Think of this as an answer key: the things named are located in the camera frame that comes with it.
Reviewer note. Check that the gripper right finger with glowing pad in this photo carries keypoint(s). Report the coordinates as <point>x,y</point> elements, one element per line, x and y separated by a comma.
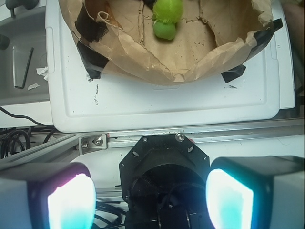
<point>259,192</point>

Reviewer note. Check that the brown paper bag bin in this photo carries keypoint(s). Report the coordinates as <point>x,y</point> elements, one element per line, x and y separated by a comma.
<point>213,37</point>

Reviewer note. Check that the black hex key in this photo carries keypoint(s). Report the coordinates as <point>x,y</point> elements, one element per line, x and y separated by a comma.
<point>21,64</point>

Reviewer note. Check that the silver corner bracket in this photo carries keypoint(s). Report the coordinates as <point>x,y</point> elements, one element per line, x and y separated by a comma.
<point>90,143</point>

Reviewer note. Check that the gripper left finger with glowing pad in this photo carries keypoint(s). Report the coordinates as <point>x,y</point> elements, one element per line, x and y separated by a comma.
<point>56,195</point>

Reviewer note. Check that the aluminium frame rail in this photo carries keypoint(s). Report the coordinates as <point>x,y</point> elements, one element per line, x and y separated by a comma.
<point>65,148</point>

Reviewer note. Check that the grey side tray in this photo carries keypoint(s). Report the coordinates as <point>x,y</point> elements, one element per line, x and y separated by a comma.
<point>26,30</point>

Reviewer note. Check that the green plush animal toy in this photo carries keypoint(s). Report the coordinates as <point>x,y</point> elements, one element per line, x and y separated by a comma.
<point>166,14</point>

